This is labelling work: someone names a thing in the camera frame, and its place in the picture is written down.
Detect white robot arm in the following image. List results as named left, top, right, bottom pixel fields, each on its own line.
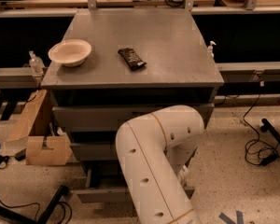
left=116, top=105, right=204, bottom=224

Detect black stand leg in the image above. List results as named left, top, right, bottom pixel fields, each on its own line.
left=0, top=185, right=69, bottom=224
left=260, top=119, right=280, bottom=144

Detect white pump bottle right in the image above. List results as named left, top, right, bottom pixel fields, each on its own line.
left=207, top=40, right=217, bottom=58

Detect clear sanitizer bottle left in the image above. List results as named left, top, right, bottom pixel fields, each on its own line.
left=29, top=50, right=45, bottom=75

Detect black snack packet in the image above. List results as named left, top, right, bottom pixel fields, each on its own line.
left=118, top=48, right=147, bottom=71

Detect grey top drawer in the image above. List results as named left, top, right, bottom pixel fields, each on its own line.
left=51, top=103, right=215, bottom=133

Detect white bowl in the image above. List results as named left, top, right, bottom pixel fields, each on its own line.
left=49, top=39, right=92, bottom=67

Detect black floor cable right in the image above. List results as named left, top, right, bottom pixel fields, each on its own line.
left=242, top=93, right=280, bottom=167

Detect grey drawer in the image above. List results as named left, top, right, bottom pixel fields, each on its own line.
left=51, top=103, right=215, bottom=133
left=76, top=168, right=196, bottom=203
left=71, top=142, right=118, bottom=161

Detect grey middle drawer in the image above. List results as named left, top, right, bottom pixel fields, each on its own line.
left=71, top=142, right=118, bottom=161

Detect black floor cable left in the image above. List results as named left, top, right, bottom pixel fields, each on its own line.
left=0, top=189, right=73, bottom=224

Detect cardboard box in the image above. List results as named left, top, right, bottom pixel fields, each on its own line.
left=7, top=90, right=72, bottom=166

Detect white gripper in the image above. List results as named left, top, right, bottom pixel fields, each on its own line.
left=177, top=165, right=189, bottom=187

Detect black floor cable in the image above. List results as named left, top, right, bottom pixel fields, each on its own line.
left=0, top=189, right=73, bottom=224
left=242, top=93, right=280, bottom=167

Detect grey bottom drawer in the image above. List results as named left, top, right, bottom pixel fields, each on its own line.
left=76, top=168, right=196, bottom=203

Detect black stand leg left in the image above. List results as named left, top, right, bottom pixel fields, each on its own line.
left=0, top=185, right=69, bottom=224

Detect black stand leg right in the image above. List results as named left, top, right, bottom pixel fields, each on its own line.
left=260, top=119, right=280, bottom=144

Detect grey drawer cabinet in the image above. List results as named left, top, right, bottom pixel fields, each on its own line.
left=42, top=8, right=223, bottom=170

